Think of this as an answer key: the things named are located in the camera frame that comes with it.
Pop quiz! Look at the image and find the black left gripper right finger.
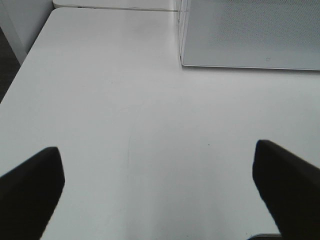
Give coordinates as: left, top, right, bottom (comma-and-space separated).
252, 140, 320, 240

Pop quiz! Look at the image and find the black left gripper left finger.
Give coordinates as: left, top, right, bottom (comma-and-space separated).
0, 147, 65, 240

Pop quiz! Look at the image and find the white microwave door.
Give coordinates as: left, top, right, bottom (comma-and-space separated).
181, 0, 320, 70

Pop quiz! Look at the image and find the white microwave oven body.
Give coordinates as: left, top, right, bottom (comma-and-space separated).
175, 0, 191, 66

